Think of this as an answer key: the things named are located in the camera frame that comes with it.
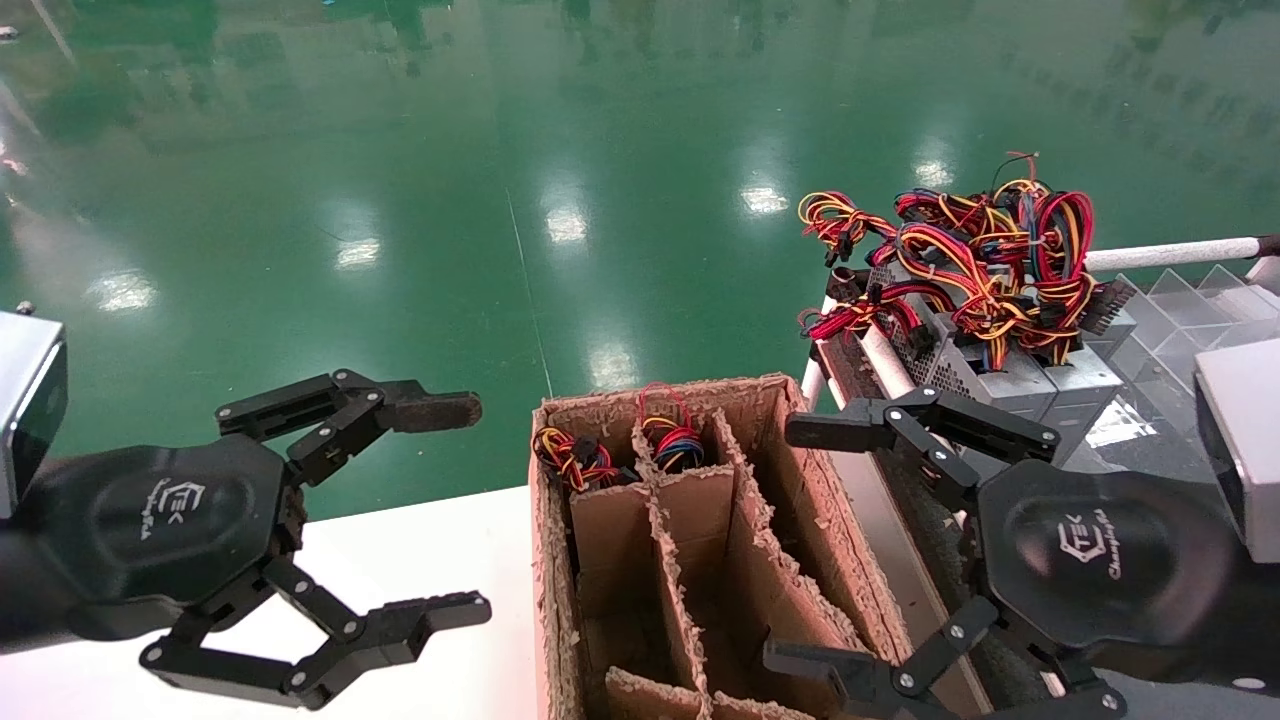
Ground grey power supply black connector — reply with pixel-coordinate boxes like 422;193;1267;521
1075;279;1142;363

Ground clear plastic divider tray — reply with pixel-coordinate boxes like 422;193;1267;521
1085;262;1280;476

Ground short white pipe post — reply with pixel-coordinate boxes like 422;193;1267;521
800;296;837;411

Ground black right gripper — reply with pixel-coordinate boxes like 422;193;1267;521
762;387;1241;720

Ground grey power supplies with cables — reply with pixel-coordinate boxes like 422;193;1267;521
893;150;1127;469

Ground torn cardboard divider grid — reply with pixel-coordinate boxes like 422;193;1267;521
570;408;871;720

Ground power supply with coloured wires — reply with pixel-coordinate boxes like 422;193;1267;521
636;382;707;473
534;425;627;494

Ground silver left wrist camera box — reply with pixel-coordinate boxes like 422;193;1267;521
0;311;69;519

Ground grey cart frame edge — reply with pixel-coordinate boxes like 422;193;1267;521
828;450;993;720

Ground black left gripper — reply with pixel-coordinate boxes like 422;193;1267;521
20;369;493;712

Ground worn brown cardboard box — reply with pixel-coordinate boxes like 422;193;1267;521
529;373;993;720

